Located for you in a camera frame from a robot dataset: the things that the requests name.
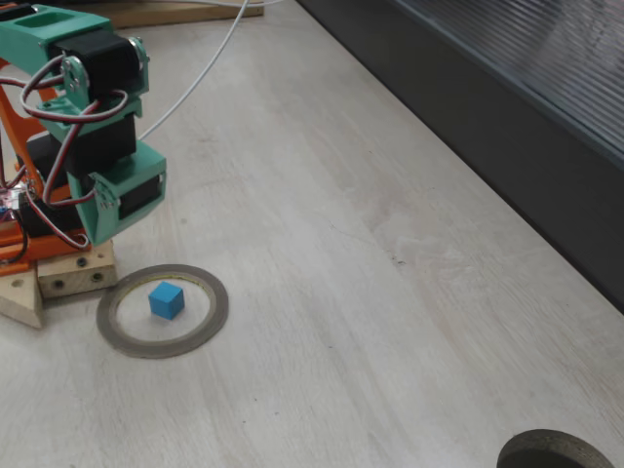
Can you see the green gripper with servo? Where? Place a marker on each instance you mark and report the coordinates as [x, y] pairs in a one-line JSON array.
[[137, 199]]

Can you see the small blue cube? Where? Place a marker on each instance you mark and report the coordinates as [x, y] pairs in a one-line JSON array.
[[166, 302]]

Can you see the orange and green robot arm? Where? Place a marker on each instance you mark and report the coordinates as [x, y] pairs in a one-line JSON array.
[[97, 63]]

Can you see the wooden base block with screws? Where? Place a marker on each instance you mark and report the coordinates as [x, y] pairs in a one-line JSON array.
[[73, 278]]

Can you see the pale wooden plank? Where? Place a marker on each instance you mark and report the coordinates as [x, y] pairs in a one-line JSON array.
[[19, 302]]

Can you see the long wooden board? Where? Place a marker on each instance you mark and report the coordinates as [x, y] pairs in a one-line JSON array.
[[195, 14]]

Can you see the orange board mount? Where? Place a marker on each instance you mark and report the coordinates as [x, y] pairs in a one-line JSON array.
[[10, 239]]

